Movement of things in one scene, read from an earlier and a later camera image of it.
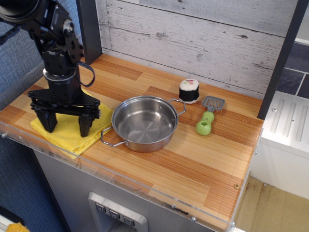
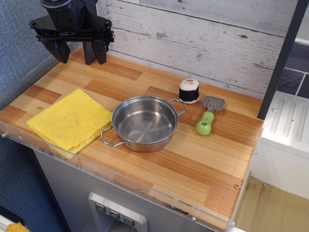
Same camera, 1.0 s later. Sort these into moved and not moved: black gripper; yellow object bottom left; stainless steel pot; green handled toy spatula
Moved: black gripper
Not moved: yellow object bottom left; green handled toy spatula; stainless steel pot
